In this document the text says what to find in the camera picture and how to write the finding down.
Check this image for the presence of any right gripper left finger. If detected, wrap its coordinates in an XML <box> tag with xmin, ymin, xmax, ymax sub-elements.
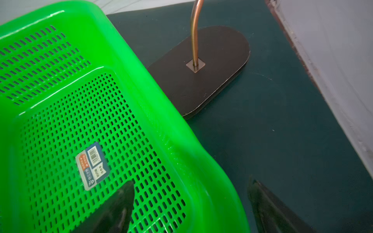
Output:
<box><xmin>73</xmin><ymin>181</ymin><xmax>135</xmax><ymax>233</ymax></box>

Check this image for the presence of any dark green table mat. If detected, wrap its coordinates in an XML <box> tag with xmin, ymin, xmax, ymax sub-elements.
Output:
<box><xmin>188</xmin><ymin>1</ymin><xmax>373</xmax><ymax>233</ymax></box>

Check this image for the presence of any green plastic basket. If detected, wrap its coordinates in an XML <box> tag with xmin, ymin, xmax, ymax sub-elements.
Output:
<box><xmin>1</xmin><ymin>1</ymin><xmax>250</xmax><ymax>233</ymax></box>

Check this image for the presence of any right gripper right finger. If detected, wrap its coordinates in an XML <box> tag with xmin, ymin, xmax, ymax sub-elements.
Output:
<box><xmin>248</xmin><ymin>180</ymin><xmax>316</xmax><ymax>233</ymax></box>

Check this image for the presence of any bronze ornate hook stand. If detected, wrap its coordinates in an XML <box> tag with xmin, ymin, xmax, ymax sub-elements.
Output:
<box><xmin>148</xmin><ymin>1</ymin><xmax>251</xmax><ymax>119</ymax></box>

